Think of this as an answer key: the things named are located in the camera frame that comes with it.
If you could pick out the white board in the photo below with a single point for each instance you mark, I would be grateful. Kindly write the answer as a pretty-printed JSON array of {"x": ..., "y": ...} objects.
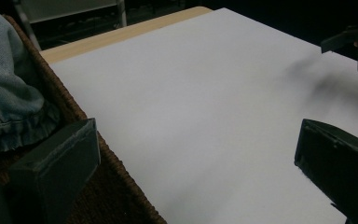
[{"x": 199, "y": 109}]

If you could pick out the brown woven basket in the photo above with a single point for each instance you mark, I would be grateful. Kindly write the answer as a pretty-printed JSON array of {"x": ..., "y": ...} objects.
[{"x": 112, "y": 193}]

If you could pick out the white metal stand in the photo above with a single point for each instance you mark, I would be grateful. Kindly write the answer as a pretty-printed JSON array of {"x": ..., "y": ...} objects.
[{"x": 68, "y": 9}]

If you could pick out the light blue denim shorts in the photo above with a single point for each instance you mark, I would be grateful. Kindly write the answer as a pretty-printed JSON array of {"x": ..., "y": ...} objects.
[{"x": 9, "y": 93}]

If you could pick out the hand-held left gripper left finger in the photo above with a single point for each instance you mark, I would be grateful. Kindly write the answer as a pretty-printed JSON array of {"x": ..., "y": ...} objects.
[{"x": 59, "y": 168}]

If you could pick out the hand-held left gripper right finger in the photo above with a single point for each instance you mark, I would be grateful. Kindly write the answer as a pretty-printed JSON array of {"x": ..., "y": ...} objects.
[{"x": 338, "y": 165}]

